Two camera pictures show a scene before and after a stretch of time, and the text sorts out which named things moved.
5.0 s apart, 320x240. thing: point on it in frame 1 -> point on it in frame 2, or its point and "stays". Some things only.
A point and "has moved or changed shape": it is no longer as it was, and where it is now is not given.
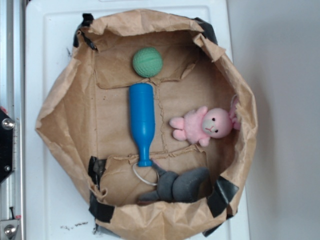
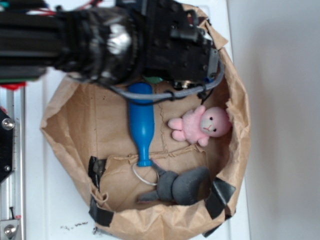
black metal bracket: x=7 y=125 stays
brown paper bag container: x=151 y=120 stays
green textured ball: x=148 y=62 has moved or changed shape
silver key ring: x=154 y=184 stays
